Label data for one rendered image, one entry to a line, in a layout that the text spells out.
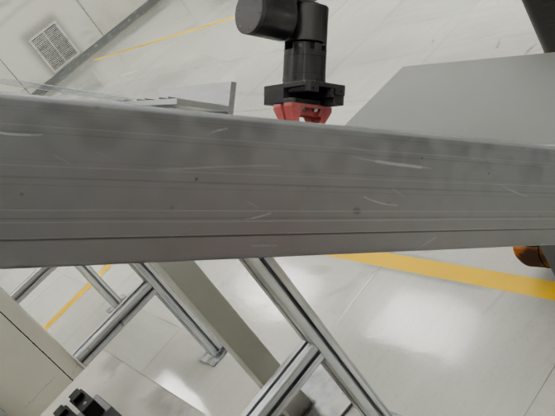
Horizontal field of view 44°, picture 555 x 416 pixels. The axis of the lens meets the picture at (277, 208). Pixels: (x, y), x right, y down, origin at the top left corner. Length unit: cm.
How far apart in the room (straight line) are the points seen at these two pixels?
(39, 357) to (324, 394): 72
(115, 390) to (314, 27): 54
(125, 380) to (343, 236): 65
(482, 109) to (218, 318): 72
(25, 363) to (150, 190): 157
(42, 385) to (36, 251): 161
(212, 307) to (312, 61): 68
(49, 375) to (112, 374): 89
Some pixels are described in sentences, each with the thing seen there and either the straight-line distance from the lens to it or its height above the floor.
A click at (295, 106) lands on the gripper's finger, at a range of 89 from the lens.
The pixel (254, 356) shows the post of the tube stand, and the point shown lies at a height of 22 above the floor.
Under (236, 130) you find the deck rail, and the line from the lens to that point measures 29.
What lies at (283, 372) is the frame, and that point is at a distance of 126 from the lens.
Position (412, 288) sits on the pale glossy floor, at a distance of 176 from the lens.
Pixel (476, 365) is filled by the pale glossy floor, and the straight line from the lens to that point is 151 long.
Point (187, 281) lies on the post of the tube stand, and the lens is 139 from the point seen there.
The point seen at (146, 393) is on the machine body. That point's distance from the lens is 89.
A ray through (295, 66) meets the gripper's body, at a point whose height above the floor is 81.
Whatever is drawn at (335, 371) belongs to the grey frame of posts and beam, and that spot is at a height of 24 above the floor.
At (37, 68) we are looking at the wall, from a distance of 873.
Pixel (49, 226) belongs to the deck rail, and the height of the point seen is 100.
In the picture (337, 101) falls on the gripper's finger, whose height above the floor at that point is 75.
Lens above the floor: 107
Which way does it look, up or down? 26 degrees down
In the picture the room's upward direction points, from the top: 36 degrees counter-clockwise
